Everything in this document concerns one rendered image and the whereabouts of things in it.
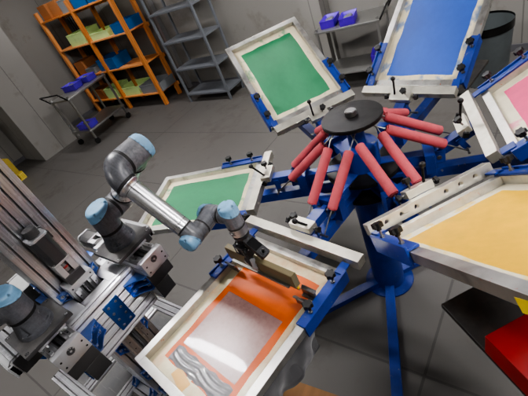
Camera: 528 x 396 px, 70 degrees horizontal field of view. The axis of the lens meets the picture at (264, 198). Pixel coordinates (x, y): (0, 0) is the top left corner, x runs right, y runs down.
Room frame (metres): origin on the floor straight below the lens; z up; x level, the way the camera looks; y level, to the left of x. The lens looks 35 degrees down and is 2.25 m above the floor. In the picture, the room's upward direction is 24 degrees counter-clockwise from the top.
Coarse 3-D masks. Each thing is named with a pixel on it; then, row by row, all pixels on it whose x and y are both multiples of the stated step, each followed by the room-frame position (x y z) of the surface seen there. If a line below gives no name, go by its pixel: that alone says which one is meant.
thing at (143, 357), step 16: (288, 256) 1.27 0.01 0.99; (304, 256) 1.23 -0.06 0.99; (224, 272) 1.36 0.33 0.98; (320, 272) 1.12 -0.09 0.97; (208, 288) 1.30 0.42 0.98; (192, 304) 1.24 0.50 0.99; (176, 320) 1.20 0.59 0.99; (160, 336) 1.14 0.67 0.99; (288, 336) 0.88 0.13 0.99; (304, 336) 0.87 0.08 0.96; (144, 352) 1.10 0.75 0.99; (288, 352) 0.82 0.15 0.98; (144, 368) 1.02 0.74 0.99; (272, 368) 0.78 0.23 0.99; (160, 384) 0.92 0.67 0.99; (256, 384) 0.75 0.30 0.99
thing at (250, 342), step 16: (272, 288) 1.16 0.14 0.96; (288, 288) 1.12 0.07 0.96; (256, 304) 1.12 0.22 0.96; (272, 304) 1.08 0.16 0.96; (288, 304) 1.04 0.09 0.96; (256, 320) 1.04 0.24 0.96; (272, 320) 1.00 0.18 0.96; (288, 320) 0.97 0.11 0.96; (240, 336) 0.99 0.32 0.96; (256, 336) 0.96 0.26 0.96; (272, 336) 0.93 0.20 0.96; (224, 352) 0.96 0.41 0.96; (240, 352) 0.93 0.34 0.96; (256, 352) 0.90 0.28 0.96; (208, 368) 0.92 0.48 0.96; (224, 368) 0.89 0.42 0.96; (240, 368) 0.86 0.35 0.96; (240, 384) 0.80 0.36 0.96
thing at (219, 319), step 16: (240, 272) 1.34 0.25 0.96; (240, 288) 1.24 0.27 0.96; (256, 288) 1.20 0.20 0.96; (224, 304) 1.19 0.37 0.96; (240, 304) 1.15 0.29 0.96; (208, 320) 1.15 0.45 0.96; (224, 320) 1.11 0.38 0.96; (240, 320) 1.07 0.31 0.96; (192, 336) 1.10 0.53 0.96; (208, 336) 1.06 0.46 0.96; (224, 336) 1.03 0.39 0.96; (192, 352) 1.02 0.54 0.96; (208, 352) 0.99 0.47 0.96
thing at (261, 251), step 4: (248, 236) 1.18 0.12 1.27; (252, 236) 1.18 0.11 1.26; (244, 240) 1.17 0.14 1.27; (248, 240) 1.17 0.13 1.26; (252, 240) 1.17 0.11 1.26; (256, 240) 1.16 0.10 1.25; (244, 244) 1.17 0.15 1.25; (248, 244) 1.15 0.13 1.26; (252, 244) 1.15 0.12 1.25; (256, 244) 1.15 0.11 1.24; (260, 244) 1.15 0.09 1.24; (252, 248) 1.14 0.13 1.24; (256, 248) 1.13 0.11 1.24; (260, 248) 1.13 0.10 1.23; (264, 248) 1.13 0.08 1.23; (256, 252) 1.12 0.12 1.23; (260, 252) 1.11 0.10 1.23; (264, 252) 1.11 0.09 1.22; (268, 252) 1.11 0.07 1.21; (260, 256) 1.11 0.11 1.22; (264, 256) 1.10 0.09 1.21
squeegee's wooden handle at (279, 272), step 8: (232, 248) 1.31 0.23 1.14; (232, 256) 1.32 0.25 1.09; (240, 256) 1.26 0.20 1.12; (256, 256) 1.20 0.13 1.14; (264, 264) 1.14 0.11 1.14; (272, 264) 1.12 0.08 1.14; (264, 272) 1.15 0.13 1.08; (272, 272) 1.10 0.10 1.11; (280, 272) 1.06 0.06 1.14; (288, 272) 1.04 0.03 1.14; (288, 280) 1.03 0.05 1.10; (296, 280) 1.02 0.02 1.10
